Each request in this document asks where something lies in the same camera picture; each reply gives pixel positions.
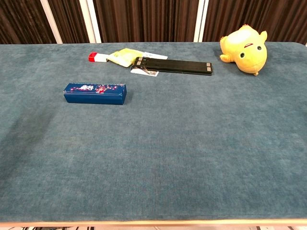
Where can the white printed card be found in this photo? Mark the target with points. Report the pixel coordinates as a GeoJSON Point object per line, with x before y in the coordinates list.
{"type": "Point", "coordinates": [157, 56]}

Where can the yellow snack packet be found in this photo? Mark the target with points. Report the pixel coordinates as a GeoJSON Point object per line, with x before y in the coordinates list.
{"type": "Point", "coordinates": [123, 57]}

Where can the teal table cloth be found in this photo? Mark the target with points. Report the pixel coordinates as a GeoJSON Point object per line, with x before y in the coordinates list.
{"type": "Point", "coordinates": [153, 143]}

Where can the thin white partition post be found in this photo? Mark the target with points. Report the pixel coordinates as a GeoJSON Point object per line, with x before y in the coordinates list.
{"type": "Point", "coordinates": [51, 21]}

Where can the red and white small box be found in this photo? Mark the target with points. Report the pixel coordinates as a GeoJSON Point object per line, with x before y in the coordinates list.
{"type": "Point", "coordinates": [98, 57]}

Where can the black rectangular bar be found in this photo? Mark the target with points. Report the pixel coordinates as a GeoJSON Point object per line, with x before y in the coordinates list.
{"type": "Point", "coordinates": [177, 65]}

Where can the dark brown pleated curtain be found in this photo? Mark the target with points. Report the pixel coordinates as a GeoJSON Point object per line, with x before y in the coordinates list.
{"type": "Point", "coordinates": [146, 19]}

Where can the grey box with blue edge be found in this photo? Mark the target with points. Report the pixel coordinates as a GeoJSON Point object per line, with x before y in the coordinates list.
{"type": "Point", "coordinates": [96, 97]}

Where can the yellow plush toy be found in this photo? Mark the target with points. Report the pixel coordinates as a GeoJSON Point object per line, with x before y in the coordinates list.
{"type": "Point", "coordinates": [249, 55]}

